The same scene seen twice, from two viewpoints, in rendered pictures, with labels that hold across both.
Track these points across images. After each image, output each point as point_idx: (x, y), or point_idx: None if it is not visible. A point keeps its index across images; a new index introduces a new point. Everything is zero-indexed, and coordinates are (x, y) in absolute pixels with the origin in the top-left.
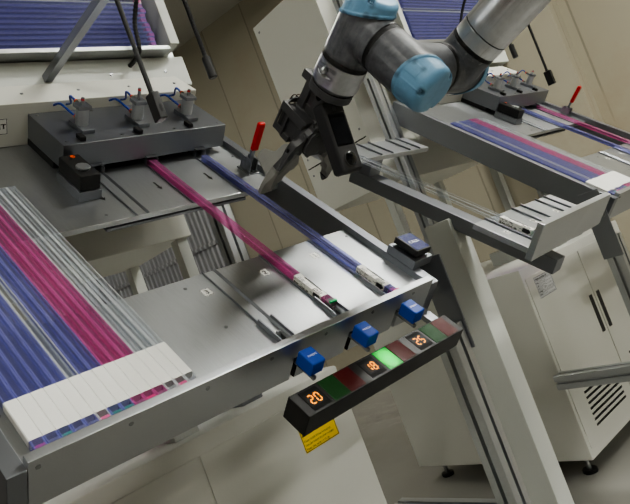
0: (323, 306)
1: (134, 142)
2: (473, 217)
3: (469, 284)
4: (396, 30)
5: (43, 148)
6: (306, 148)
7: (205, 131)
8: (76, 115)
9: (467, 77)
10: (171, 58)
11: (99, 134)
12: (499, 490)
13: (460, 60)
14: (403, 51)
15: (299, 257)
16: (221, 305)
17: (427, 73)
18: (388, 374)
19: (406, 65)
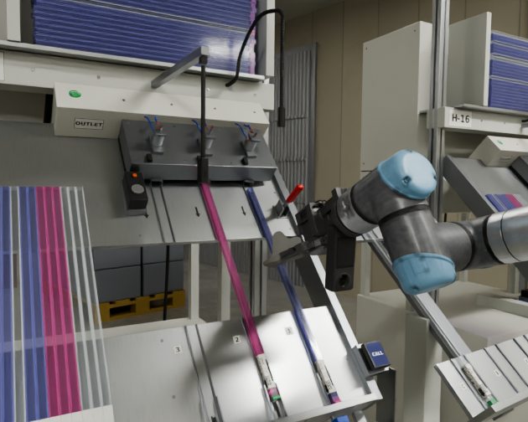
0: (266, 398)
1: (193, 169)
2: (450, 327)
3: (421, 378)
4: (420, 214)
5: (123, 151)
6: (311, 252)
7: (257, 170)
8: (153, 136)
9: (478, 265)
10: (264, 84)
11: (167, 156)
12: None
13: (477, 254)
14: (416, 242)
15: (275, 329)
16: (182, 369)
17: (428, 276)
18: None
19: (412, 258)
